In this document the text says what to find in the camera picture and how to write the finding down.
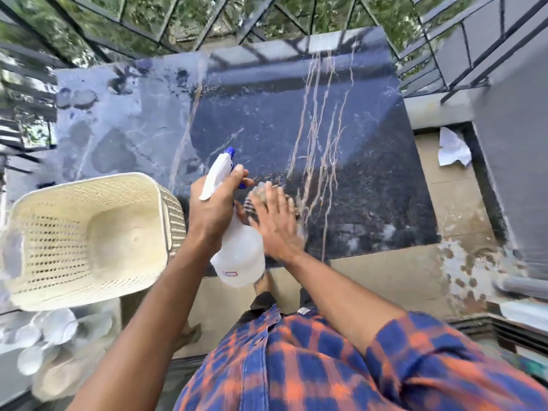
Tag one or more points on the dark trousers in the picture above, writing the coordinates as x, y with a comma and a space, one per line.
261, 302

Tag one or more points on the black metal railing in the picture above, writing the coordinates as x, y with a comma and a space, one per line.
471, 55

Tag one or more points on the blue orange plaid shirt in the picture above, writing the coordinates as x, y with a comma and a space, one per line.
299, 368

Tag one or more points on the brown checked cloth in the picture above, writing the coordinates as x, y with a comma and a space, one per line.
251, 207

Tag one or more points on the crumpled white paper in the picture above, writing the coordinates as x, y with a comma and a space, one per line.
454, 147

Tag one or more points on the person's right hand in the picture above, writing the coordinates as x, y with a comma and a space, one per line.
277, 227

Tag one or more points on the person's right forearm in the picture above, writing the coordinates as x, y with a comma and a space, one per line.
347, 303

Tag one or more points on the green foliage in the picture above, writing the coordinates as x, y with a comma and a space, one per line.
385, 12

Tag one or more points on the person's left hand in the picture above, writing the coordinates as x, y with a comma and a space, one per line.
214, 214

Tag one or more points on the beige low stool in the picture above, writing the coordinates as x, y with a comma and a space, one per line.
64, 380

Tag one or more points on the dark ribbed door threshold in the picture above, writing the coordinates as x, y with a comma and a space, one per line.
505, 335

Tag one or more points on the patterned bowl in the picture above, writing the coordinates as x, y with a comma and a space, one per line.
57, 326

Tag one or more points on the white spray bottle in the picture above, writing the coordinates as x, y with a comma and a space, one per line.
239, 258

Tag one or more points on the dark marble table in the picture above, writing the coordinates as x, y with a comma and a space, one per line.
265, 124

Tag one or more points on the grey pipe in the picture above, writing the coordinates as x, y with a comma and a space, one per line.
522, 287

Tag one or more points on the person's left foot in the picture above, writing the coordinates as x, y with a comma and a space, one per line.
188, 336

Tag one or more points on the person's foot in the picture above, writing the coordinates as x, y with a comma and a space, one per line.
263, 282
188, 336

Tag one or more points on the person's left forearm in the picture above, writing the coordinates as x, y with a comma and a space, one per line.
141, 333

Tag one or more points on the white mug blue flower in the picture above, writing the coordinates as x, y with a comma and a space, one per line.
30, 360

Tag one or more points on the cream plastic basket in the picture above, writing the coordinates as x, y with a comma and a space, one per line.
85, 235

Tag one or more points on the clear drinking glass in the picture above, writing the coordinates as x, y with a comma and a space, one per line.
96, 326

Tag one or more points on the plain white cup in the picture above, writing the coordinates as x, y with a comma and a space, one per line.
25, 336

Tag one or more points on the person's right foot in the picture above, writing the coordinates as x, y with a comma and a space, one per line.
263, 282

